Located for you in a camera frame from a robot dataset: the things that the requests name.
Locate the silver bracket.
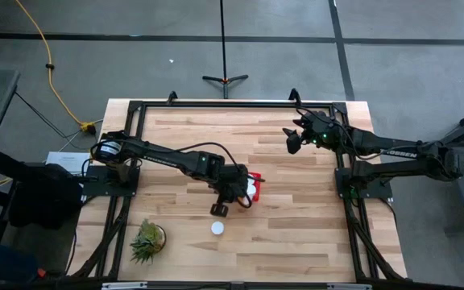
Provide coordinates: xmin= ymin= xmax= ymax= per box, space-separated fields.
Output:
xmin=101 ymin=281 xmax=149 ymax=290
xmin=327 ymin=283 xmax=373 ymax=290

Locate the white paper sheet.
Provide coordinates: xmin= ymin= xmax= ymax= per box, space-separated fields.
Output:
xmin=45 ymin=151 xmax=93 ymax=177

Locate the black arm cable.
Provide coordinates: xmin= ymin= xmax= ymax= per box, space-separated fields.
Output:
xmin=173 ymin=141 xmax=266 ymax=183
xmin=295 ymin=106 xmax=340 ymax=126

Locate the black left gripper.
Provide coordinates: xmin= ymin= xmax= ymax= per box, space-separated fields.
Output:
xmin=209 ymin=164 xmax=251 ymax=218

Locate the black metal table frame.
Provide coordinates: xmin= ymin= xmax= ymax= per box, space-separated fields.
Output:
xmin=65 ymin=89 xmax=409 ymax=283

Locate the black floor cable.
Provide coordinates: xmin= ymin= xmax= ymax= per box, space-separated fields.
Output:
xmin=13 ymin=91 xmax=81 ymax=142

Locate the red plastic mesh basket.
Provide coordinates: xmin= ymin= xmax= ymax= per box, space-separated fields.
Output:
xmin=246 ymin=172 xmax=263 ymax=203

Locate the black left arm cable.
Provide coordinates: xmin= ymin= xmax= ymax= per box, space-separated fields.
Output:
xmin=173 ymin=141 xmax=266 ymax=183

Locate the black metal cart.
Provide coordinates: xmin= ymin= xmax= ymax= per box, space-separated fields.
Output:
xmin=418 ymin=100 xmax=464 ymax=237

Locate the yellow extension cable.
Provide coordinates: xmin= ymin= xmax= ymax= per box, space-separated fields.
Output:
xmin=14 ymin=0 xmax=97 ymax=135

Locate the succulent plant in dark pot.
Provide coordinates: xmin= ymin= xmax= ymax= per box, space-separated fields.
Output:
xmin=130 ymin=218 xmax=168 ymax=265

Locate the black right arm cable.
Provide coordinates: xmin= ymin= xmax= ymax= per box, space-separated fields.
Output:
xmin=295 ymin=106 xmax=340 ymax=126

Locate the black tripod stand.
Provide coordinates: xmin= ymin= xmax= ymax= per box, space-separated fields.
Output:
xmin=201 ymin=0 xmax=250 ymax=100

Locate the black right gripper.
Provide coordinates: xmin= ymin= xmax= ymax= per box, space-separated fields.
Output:
xmin=282 ymin=111 xmax=340 ymax=155

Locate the black bag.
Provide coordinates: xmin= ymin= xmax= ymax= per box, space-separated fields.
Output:
xmin=8 ymin=163 xmax=84 ymax=230

